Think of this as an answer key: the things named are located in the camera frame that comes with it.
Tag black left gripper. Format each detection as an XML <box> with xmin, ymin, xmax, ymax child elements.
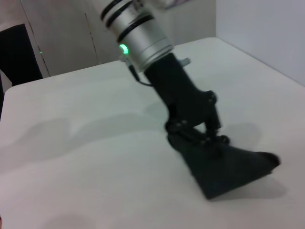
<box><xmin>144</xmin><ymin>52</ymin><xmax>231</xmax><ymax>149</ymax></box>

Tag dark blue rag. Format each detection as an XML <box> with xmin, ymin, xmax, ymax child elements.
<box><xmin>166</xmin><ymin>134</ymin><xmax>282</xmax><ymax>201</ymax></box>

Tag black background object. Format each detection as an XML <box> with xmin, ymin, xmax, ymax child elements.
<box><xmin>0</xmin><ymin>23</ymin><xmax>44</xmax><ymax>88</ymax></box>

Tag thin black cable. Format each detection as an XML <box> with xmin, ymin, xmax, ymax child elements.
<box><xmin>124</xmin><ymin>58</ymin><xmax>153</xmax><ymax>87</ymax></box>

